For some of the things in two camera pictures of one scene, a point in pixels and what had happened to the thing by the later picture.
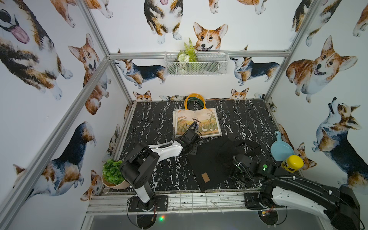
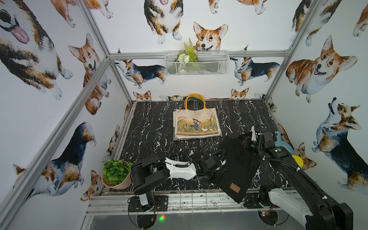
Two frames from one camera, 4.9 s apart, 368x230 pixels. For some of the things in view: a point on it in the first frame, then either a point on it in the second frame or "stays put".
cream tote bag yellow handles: (195, 110) stays put
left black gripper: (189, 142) to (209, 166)
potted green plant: (111, 175) stays put
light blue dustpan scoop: (280, 150) stays put
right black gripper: (235, 169) to (245, 143)
